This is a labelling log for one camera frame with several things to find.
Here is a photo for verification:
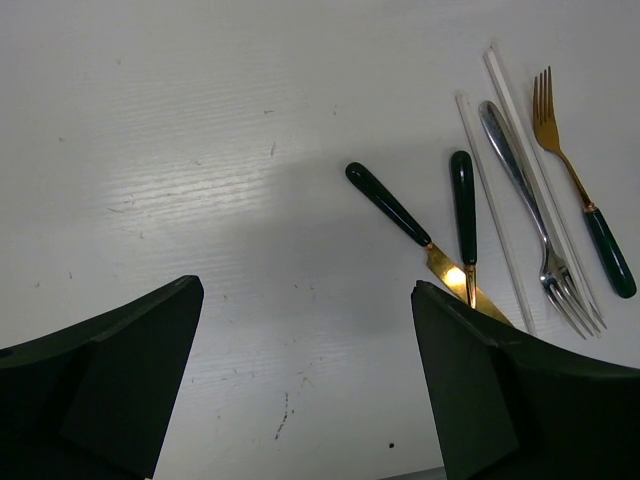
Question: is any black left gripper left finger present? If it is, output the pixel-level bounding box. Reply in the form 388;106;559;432
1;275;203;479

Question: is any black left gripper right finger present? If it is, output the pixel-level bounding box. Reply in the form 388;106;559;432
411;281;639;479

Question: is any gold knife green handle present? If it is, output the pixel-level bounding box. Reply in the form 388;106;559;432
344;161;514;326

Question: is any gold fork green handle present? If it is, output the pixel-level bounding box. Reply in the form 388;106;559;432
532;66;637;299
449;150;477;308

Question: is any silver fork left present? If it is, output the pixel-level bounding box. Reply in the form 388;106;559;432
478;100;601;339

